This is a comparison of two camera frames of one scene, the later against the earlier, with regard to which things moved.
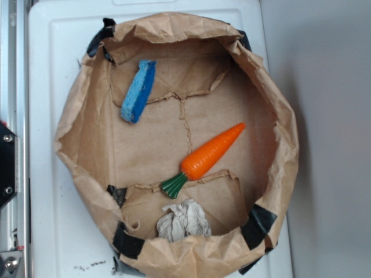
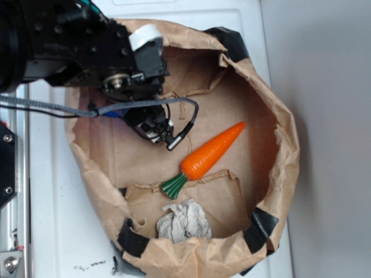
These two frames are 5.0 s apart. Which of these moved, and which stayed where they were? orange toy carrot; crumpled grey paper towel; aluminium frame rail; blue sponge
Moved: blue sponge
Stayed: crumpled grey paper towel; aluminium frame rail; orange toy carrot
